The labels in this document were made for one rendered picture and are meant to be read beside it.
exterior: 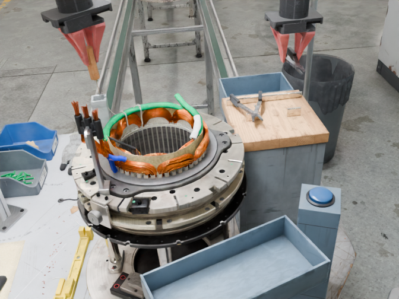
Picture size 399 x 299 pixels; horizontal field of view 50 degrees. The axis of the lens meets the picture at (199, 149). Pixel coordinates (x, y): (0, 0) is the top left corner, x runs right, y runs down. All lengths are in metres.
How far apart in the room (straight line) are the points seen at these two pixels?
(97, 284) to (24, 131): 0.71
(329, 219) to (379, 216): 1.58
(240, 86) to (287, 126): 0.27
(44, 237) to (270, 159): 0.60
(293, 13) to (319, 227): 0.40
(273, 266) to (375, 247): 1.53
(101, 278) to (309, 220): 0.47
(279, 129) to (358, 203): 1.53
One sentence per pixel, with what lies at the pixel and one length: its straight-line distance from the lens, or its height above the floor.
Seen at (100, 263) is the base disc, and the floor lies 0.80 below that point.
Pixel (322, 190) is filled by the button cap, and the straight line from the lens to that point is 0.79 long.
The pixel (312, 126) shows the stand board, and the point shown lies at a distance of 0.93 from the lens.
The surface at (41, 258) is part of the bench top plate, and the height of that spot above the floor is 0.78.
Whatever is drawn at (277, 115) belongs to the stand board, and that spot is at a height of 1.06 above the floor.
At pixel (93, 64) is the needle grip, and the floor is 1.25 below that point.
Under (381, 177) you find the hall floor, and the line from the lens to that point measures 2.61.
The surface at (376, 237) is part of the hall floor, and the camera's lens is 2.24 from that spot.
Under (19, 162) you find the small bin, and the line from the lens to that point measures 1.40.
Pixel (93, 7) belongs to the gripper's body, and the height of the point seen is 1.35.
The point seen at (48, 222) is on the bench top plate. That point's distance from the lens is 1.20.
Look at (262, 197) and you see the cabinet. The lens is 0.97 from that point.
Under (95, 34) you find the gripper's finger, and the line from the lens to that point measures 0.76.
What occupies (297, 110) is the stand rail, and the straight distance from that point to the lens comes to 0.95.
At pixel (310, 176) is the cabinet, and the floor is 0.95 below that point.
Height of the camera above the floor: 1.55
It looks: 35 degrees down
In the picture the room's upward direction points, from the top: 4 degrees counter-clockwise
